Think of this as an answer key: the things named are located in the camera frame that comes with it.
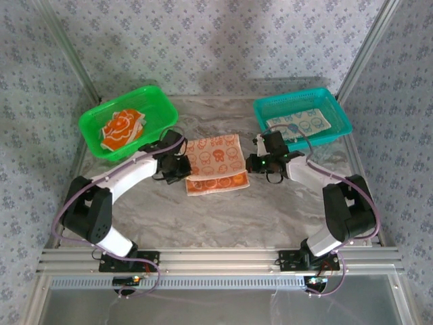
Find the pale orange cartoon print towel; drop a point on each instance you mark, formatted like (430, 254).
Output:
(216, 162)

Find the aluminium frame post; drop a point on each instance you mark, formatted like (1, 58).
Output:
(367, 47)
(69, 47)

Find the bright orange flower towel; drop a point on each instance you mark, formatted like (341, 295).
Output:
(120, 130)

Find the teal plastic basket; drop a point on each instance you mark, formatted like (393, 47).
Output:
(297, 98)

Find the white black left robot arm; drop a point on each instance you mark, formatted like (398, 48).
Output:
(98, 210)

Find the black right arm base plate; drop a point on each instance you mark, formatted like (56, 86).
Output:
(287, 259)

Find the green plastic basket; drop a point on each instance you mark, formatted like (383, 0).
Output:
(159, 98)

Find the white towel with teal cartoons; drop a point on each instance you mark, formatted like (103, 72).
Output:
(304, 123)

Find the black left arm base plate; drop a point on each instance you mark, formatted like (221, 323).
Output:
(150, 259)

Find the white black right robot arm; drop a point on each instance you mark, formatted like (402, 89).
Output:
(345, 210)

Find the steel sheet panel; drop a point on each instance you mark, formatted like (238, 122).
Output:
(216, 308)

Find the aluminium mounting rail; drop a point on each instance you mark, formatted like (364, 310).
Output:
(216, 260)

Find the small circuit board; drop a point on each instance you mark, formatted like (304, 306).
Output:
(126, 280)
(319, 280)

